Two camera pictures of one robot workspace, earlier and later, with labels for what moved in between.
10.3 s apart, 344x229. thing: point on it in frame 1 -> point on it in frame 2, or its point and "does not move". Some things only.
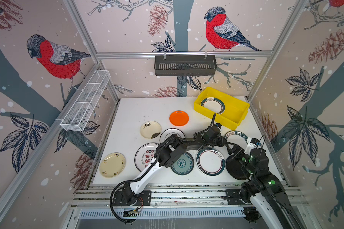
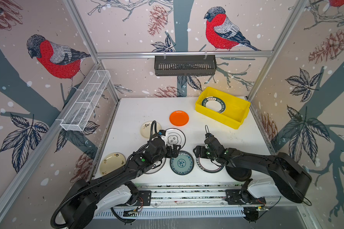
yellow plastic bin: x=230 y=111 does not move
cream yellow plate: x=112 y=164 does not move
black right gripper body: x=241 y=155 -> x=206 y=152
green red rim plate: x=210 y=162 does not move
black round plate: x=236 y=169 does not move
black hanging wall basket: x=185 y=65 does not move
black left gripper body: x=218 y=141 -> x=168 y=154
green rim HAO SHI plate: x=237 y=137 -> x=215 y=103
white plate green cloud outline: x=169 y=132 does not move
